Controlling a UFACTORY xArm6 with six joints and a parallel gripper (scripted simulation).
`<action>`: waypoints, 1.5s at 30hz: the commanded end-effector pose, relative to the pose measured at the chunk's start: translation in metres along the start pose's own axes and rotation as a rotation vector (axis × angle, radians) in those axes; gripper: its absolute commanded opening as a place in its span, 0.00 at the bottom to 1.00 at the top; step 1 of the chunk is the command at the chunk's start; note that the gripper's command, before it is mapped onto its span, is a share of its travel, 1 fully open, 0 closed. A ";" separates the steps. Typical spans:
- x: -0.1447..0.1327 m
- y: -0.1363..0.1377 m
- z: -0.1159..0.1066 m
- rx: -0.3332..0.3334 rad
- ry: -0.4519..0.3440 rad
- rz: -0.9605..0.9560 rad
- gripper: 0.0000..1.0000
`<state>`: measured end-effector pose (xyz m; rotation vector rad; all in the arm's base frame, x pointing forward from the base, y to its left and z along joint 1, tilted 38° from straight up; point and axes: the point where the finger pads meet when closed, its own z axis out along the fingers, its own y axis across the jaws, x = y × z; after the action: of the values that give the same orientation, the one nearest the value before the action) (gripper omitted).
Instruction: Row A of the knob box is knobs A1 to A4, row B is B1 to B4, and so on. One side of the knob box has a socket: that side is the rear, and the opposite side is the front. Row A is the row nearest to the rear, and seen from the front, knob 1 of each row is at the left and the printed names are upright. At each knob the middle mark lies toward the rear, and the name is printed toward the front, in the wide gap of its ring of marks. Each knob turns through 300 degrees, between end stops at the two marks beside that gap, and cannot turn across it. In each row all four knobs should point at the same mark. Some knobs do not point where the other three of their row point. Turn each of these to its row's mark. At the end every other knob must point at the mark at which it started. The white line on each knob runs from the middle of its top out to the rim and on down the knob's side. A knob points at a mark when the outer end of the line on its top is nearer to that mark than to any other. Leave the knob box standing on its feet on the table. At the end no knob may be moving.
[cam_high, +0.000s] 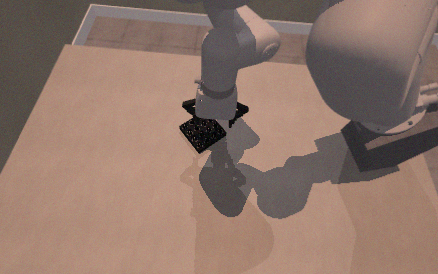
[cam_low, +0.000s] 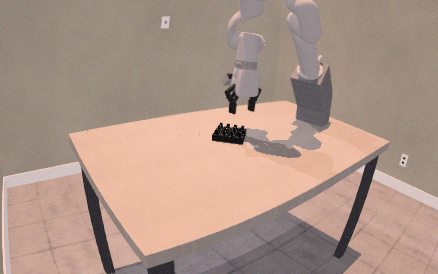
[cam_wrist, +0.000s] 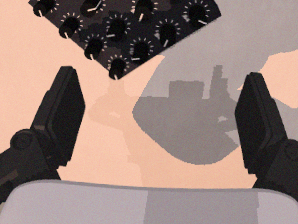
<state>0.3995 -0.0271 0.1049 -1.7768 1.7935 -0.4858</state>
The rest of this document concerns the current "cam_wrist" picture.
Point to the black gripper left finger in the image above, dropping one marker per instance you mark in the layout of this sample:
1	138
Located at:
50	139

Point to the black knob box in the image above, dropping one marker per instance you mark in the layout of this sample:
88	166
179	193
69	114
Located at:
130	22

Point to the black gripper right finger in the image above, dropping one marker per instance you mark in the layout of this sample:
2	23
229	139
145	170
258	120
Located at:
265	148

